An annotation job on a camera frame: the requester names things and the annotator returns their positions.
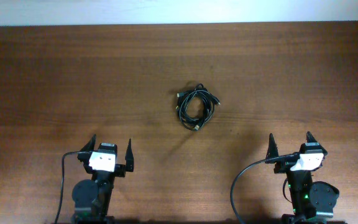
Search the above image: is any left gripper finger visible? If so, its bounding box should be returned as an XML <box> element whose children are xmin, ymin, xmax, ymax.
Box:
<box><xmin>125</xmin><ymin>139</ymin><xmax>134</xmax><ymax>172</ymax></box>
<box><xmin>80</xmin><ymin>134</ymin><xmax>96</xmax><ymax>152</ymax></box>

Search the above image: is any black usb cable thick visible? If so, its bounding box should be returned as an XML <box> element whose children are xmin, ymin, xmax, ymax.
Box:
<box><xmin>175</xmin><ymin>83</ymin><xmax>214</xmax><ymax>131</ymax></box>

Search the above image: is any black usb cable thin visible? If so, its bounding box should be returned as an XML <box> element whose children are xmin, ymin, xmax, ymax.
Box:
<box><xmin>176</xmin><ymin>88</ymin><xmax>220</xmax><ymax>125</ymax></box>

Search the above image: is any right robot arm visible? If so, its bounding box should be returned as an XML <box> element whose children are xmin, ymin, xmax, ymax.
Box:
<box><xmin>265</xmin><ymin>132</ymin><xmax>339</xmax><ymax>224</ymax></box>

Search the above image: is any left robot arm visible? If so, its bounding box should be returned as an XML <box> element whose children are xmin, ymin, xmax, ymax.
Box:
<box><xmin>71</xmin><ymin>136</ymin><xmax>134</xmax><ymax>223</ymax></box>

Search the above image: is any left camera black cable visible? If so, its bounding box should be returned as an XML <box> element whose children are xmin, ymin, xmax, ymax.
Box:
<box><xmin>53</xmin><ymin>151</ymin><xmax>90</xmax><ymax>224</ymax></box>

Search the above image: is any camera black cable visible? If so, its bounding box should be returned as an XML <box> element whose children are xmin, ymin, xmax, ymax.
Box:
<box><xmin>230</xmin><ymin>152</ymin><xmax>301</xmax><ymax>224</ymax></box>
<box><xmin>53</xmin><ymin>151</ymin><xmax>90</xmax><ymax>224</ymax></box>

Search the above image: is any right camera black cable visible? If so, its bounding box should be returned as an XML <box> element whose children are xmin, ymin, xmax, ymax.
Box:
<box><xmin>230</xmin><ymin>152</ymin><xmax>301</xmax><ymax>224</ymax></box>

